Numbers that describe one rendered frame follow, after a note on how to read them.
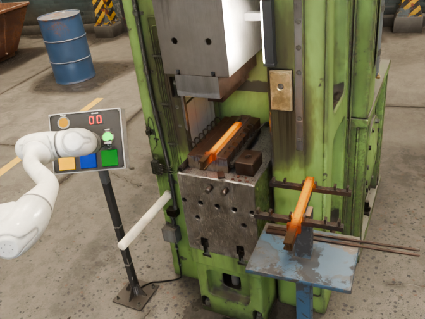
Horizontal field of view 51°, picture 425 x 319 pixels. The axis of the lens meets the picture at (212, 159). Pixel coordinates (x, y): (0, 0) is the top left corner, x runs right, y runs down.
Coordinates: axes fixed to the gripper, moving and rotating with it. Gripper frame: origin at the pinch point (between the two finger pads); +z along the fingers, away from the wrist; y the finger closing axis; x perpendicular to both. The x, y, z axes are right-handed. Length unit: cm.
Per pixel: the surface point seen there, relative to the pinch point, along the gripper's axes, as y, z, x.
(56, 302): -58, 64, -88
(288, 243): 72, -53, -40
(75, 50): -149, 391, 153
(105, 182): -9.1, 22.6, -17.5
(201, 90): 46, -15, 17
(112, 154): 1.5, 2.9, -4.3
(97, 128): -4.7, 3.7, 8.2
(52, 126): -25.3, 3.7, 11.0
